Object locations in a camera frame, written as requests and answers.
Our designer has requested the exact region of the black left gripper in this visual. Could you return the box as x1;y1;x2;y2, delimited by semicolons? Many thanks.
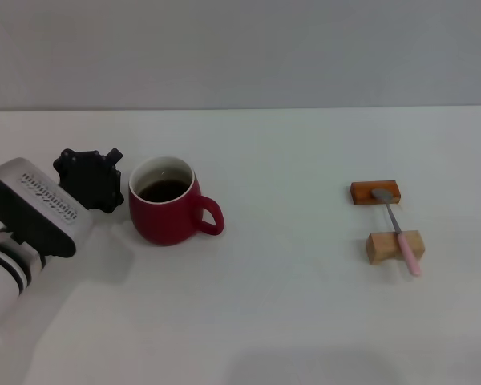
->
52;147;124;213

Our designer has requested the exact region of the red ceramic coffee cup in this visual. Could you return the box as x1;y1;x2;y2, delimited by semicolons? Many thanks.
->
127;155;225;246

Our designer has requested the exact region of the pink handled metal spoon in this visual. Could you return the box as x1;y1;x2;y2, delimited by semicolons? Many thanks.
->
370;188;422;277

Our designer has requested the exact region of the orange-brown wooden block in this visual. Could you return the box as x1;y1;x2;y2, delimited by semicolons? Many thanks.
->
350;180;402;207

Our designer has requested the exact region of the light wooden bridge block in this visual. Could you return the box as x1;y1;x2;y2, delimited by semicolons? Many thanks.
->
365;229;426;265

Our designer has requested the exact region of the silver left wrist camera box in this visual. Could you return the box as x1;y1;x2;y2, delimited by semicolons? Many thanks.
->
0;157;94;258

